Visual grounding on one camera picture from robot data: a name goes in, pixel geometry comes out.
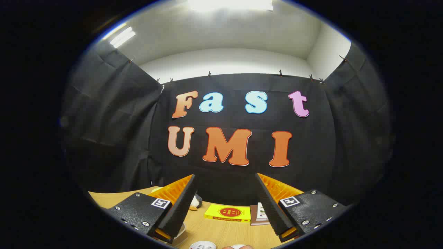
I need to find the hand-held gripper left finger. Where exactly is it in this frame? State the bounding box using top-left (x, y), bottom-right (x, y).
top-left (106, 174), bottom-right (198, 244)

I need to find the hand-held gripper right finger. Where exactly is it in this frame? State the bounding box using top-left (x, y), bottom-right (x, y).
top-left (255, 172), bottom-right (348, 242)

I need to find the penguin plush toy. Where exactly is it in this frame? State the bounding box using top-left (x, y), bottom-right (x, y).
top-left (190, 194), bottom-right (203, 211)

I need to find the brown cover book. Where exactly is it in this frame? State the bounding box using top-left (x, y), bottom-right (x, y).
top-left (250, 205), bottom-right (271, 226)

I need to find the yellow book with red circle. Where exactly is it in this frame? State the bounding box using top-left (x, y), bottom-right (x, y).
top-left (204, 203), bottom-right (251, 222)

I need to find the black backdrop cloth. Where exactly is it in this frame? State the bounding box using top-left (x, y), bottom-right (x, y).
top-left (61, 40), bottom-right (393, 208)

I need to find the ceiling light tube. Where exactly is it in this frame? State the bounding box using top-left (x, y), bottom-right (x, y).
top-left (110, 27), bottom-right (136, 49)

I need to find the ceiling light panel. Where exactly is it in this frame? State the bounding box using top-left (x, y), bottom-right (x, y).
top-left (187, 0), bottom-right (274, 12)

